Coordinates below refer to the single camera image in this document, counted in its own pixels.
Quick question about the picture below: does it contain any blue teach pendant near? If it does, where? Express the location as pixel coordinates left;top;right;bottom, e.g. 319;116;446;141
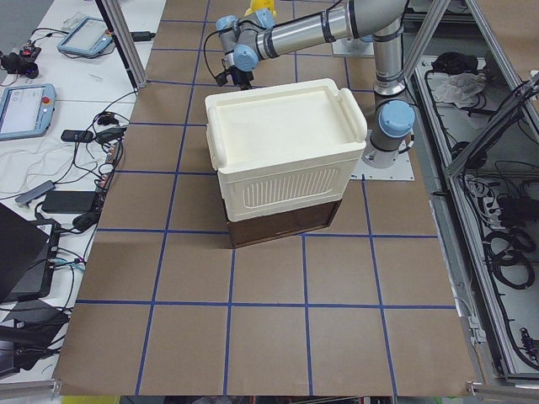
1;83;56;141

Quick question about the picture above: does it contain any blue teach pendant far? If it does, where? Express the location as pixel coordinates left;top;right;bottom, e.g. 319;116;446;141
56;17;113;59

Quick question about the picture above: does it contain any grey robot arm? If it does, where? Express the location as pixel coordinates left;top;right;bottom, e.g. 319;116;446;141
214;1;415;169

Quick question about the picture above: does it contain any yellow plush dinosaur toy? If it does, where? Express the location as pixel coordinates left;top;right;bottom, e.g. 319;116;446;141
244;0;277;18

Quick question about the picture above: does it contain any aluminium frame post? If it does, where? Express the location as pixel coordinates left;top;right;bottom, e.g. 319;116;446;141
95;0;147;92

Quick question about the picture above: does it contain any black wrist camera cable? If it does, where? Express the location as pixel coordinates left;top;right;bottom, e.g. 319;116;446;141
201;24;237;88

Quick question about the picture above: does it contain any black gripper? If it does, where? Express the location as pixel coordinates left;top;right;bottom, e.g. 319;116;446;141
229;66;253;90

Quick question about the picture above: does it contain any crumpled white cloth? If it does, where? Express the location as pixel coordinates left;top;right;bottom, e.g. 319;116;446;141
433;72;486;109

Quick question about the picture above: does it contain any blue teach pendant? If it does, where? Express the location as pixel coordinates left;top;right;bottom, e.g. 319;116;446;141
56;17;113;59
1;83;56;141

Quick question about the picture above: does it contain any black power adapter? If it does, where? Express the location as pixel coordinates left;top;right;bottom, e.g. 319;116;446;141
42;190;96;214

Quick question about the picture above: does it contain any black laptop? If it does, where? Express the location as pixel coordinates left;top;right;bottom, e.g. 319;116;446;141
1;205;60;303

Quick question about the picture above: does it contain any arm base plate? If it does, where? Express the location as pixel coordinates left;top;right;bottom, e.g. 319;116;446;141
350;140;415;182

